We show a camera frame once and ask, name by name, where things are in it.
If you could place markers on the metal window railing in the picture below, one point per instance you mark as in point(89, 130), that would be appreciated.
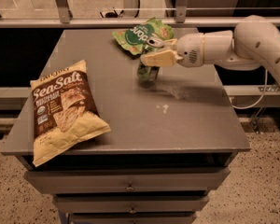
point(122, 13)

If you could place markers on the grey drawer cabinet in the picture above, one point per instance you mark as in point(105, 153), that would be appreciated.
point(173, 139)

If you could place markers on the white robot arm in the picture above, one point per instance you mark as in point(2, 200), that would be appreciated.
point(254, 42)

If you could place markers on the green soda can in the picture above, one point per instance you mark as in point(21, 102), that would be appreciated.
point(148, 72)

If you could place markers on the brown sea salt chip bag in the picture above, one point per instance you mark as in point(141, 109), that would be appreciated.
point(64, 111)

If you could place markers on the metal drawer knob upper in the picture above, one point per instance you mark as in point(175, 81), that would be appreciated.
point(130, 187)

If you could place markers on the metal drawer knob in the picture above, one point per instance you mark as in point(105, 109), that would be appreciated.
point(130, 187)
point(132, 211)

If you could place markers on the metal drawer knob lower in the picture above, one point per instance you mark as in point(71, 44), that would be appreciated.
point(132, 211)

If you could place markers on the green snack bag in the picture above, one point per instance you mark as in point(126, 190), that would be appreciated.
point(148, 35)

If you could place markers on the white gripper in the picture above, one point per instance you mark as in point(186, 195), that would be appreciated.
point(189, 50)

